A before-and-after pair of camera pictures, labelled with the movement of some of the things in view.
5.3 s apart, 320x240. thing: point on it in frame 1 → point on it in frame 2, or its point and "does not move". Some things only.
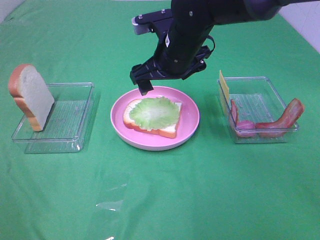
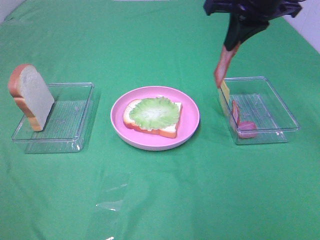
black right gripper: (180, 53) → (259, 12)
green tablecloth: (208, 188) does not move
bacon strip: (278, 129) → (220, 71)
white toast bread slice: (170, 131) does not move
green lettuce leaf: (154, 113) does not move
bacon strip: (245, 128) does not move
